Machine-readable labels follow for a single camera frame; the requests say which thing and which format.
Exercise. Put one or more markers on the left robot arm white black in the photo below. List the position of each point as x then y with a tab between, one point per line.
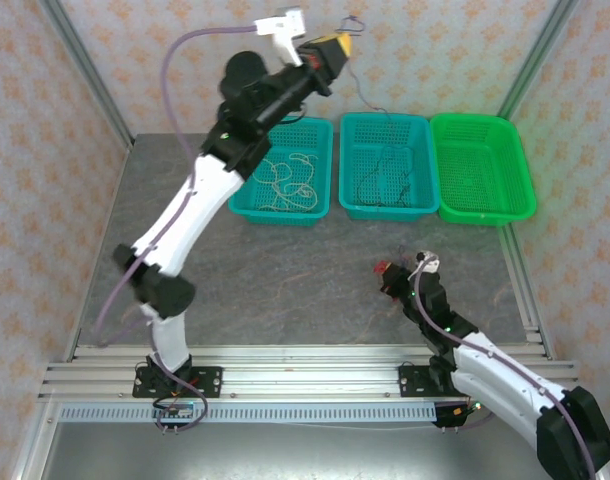
195	210

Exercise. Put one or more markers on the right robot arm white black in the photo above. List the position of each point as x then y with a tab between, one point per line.
505	385

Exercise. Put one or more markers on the teal plastic basket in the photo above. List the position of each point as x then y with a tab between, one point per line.
285	170
385	165

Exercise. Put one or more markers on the green plastic basket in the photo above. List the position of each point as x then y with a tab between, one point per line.
477	170

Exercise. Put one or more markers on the aluminium table edge rail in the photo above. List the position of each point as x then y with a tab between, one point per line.
529	300
91	280

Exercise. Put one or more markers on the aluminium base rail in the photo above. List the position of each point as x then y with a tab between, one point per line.
310	370

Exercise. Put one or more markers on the aluminium frame post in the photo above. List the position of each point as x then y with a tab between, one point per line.
90	75
535	55

